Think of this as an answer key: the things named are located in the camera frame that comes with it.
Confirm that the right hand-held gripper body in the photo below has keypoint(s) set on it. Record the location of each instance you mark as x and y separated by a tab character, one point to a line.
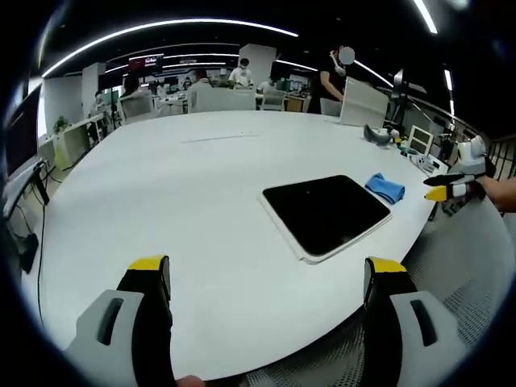
471	159

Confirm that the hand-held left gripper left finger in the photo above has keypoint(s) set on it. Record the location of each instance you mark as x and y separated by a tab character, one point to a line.
121	322

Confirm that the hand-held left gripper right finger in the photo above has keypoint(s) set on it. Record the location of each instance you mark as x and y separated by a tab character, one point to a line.
407	322

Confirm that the blue cleaning cloth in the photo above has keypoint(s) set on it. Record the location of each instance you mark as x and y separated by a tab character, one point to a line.
385	187

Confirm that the black mirror with white frame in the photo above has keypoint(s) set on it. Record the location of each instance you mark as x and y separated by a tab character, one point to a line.
326	213

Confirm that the person's left hand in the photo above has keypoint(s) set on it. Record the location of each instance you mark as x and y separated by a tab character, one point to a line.
188	381

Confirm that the small white device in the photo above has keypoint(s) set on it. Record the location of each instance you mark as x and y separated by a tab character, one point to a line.
425	162

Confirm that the white framed panel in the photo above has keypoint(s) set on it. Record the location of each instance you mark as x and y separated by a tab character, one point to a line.
420	139

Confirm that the grey mesh office chair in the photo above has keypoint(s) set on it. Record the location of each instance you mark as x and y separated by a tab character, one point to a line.
443	262

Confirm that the dark grey curved object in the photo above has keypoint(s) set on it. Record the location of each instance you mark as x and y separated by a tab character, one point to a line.
377	137

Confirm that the white open box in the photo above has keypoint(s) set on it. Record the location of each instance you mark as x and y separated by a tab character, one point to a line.
363	102

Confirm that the green potted plant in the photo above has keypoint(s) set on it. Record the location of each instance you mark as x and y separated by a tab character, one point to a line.
61	125

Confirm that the dark monitor screen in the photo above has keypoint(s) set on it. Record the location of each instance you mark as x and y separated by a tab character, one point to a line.
20	133

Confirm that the white office chair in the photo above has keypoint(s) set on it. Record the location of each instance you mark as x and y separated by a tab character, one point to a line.
137	106
221	98

